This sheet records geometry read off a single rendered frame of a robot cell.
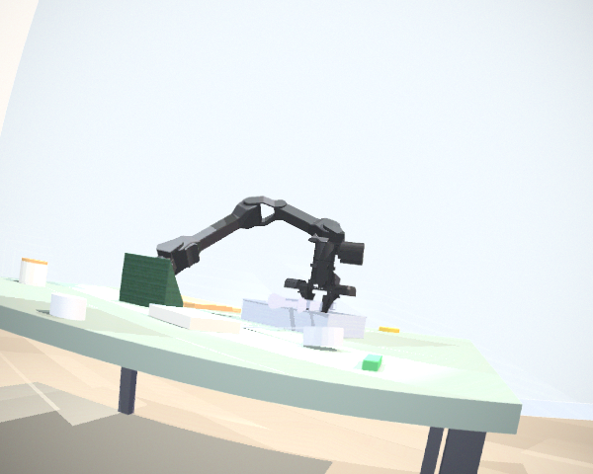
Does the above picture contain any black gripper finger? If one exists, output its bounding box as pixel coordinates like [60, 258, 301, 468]
[321, 294, 341, 313]
[297, 291, 316, 300]

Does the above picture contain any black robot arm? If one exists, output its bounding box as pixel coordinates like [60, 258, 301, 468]
[156, 196, 365, 276]

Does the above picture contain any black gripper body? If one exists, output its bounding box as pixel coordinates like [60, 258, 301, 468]
[284, 260, 357, 297]

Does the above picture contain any white short cylinder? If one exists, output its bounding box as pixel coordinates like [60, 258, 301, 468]
[49, 292, 87, 320]

